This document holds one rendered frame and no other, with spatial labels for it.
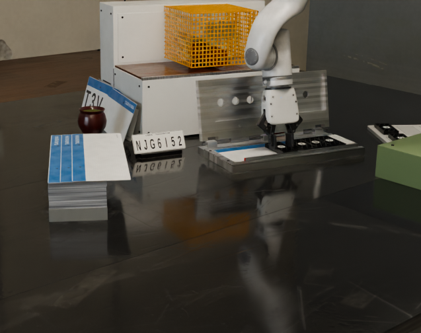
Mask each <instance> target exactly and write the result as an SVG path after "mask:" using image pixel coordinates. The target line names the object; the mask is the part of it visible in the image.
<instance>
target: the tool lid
mask: <svg viewBox="0 0 421 333"><path fill-rule="evenodd" d="M262 78H263V77H262V75H255V76H246V77H231V78H222V79H206V80H197V81H196V97H197V107H198V125H199V135H200V141H208V137H215V139H218V140H219V139H230V140H231V142H230V143H238V142H244V141H249V136H253V135H264V132H263V130H262V129H261V128H259V127H258V126H257V123H258V121H259V119H260V118H261V116H262V99H261V97H262V92H263V90H264V89H265V88H267V87H266V86H263V84H262ZM292 81H293V84H292V85H289V87H292V88H294V90H295V94H296V97H297V104H298V110H299V115H300V116H301V117H302V119H303V121H302V122H301V123H300V124H299V126H298V127H297V129H296V130H295V133H293V134H294V135H303V130H307V129H313V128H315V125H320V124H321V127H329V116H328V90H327V76H326V70H320V71H304V72H295V73H292ZM304 91H307V97H306V98H304V97H303V92H304ZM248 96H251V97H252V102H251V103H248V102H247V97H248ZM233 98H237V100H238V102H237V104H233V102H232V100H233ZM219 99H221V100H222V101H223V104H222V105H221V106H219V105H218V104H217V101H218V100H219ZM280 132H284V133H287V129H286V126H285V124H280V125H276V128H275V133H280Z"/></svg>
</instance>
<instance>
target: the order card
mask: <svg viewBox="0 0 421 333"><path fill-rule="evenodd" d="M132 143H133V147H134V154H141V153H152V152H157V151H168V150H174V149H184V148H186V145H185V140H184V134H183V130H182V129H180V130H174V131H162V132H155V133H144V134H137V135H132Z"/></svg>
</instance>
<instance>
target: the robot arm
mask: <svg viewBox="0 0 421 333"><path fill-rule="evenodd" d="M307 2H308V0H272V1H271V2H269V4H267V6H265V8H263V10H261V11H260V12H259V14H258V16H257V17H256V18H255V20H254V22H253V24H252V26H251V29H250V32H249V37H248V39H247V44H246V47H245V63H246V65H247V66H248V67H249V68H251V69H253V70H262V77H263V78H262V84H263V86H266V87H267V88H265V89H264V90H263V92H262V116H261V118H260V119H259V121H258V123H257V126H258V127H259V128H261V129H262V130H263V131H264V132H265V133H266V135H267V136H268V145H269V148H270V149H277V141H276V135H274V132H275V128H276V125H280V124H285V126H286V129H287V133H286V145H289V146H290V147H294V134H293V133H295V130H296V129H297V127H298V126H299V124H300V123H301V122H302V121H303V119H302V117H301V116H300V115H299V110H298V104H297V97H296V94H295V90H294V88H292V87H289V85H292V84H293V81H292V69H291V48H290V37H289V30H288V29H284V28H282V26H283V25H284V24H285V23H286V22H287V21H288V20H290V19H292V18H293V17H295V16H297V15H299V14H300V13H302V12H303V10H304V9H305V7H306V5H307ZM265 124H267V126H265Z"/></svg>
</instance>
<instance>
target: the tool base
mask: <svg viewBox="0 0 421 333"><path fill-rule="evenodd" d="M326 130H328V128H313V129H312V130H306V131H303V133H304V134H303V135H295V136H294V139H302V138H308V137H317V136H323V135H332V134H331V133H327V132H324V131H326ZM274 135H276V137H277V138H276V141H286V137H285V136H283V135H286V133H279V134H274ZM278 136H282V137H278ZM250 139H255V140H250ZM249 140H250V141H244V142H238V143H228V142H231V140H230V139H229V140H223V141H216V140H208V141H205V143H202V145H205V146H201V147H198V153H199V154H200V155H202V156H204V157H205V158H207V159H209V160H211V161H212V162H214V163H216V164H217V165H219V166H221V167H223V168H224V169H226V170H228V171H229V172H232V173H237V172H246V171H251V170H260V169H265V168H274V167H283V166H288V165H297V164H303V163H312V162H317V161H325V160H331V159H340V158H345V157H354V156H359V155H364V153H365V147H362V146H358V147H349V148H343V149H335V150H329V151H319V152H314V153H305V154H299V155H290V156H285V157H275V158H270V159H260V160H255V161H246V162H245V161H239V162H233V161H231V160H229V159H228V158H226V157H224V156H222V155H220V154H219V153H216V152H215V151H214V150H216V149H226V148H232V147H242V146H247V145H258V144H263V143H268V136H267V135H266V134H264V135H260V136H256V137H250V138H249ZM218 143H223V144H218ZM209 150H211V151H209ZM227 160H229V161H227Z"/></svg>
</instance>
